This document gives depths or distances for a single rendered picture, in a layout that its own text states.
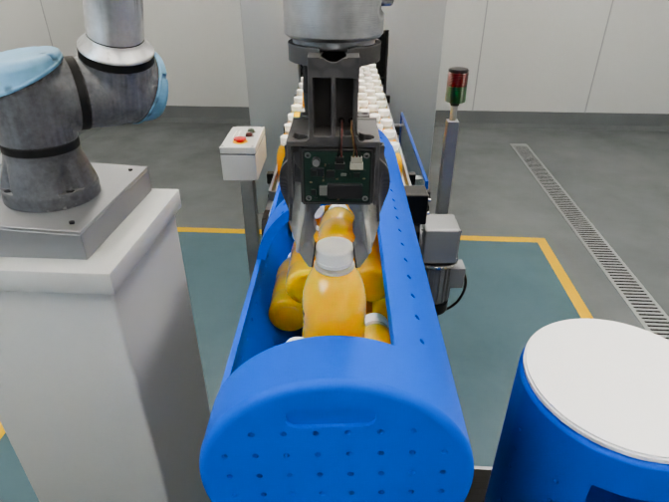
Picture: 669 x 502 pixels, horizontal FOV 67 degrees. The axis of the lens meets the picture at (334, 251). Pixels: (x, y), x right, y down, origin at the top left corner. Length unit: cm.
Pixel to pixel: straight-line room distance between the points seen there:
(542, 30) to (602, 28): 56
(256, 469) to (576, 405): 44
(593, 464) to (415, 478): 29
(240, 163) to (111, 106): 62
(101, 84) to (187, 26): 480
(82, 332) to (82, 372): 9
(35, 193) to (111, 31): 28
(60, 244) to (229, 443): 47
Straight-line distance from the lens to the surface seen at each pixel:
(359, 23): 38
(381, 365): 49
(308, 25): 38
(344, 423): 51
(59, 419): 113
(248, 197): 160
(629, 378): 86
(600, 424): 77
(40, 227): 89
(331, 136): 38
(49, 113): 90
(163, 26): 578
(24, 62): 89
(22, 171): 93
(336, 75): 37
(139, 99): 93
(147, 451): 112
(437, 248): 155
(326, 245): 50
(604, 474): 79
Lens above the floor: 156
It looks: 31 degrees down
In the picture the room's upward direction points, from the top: straight up
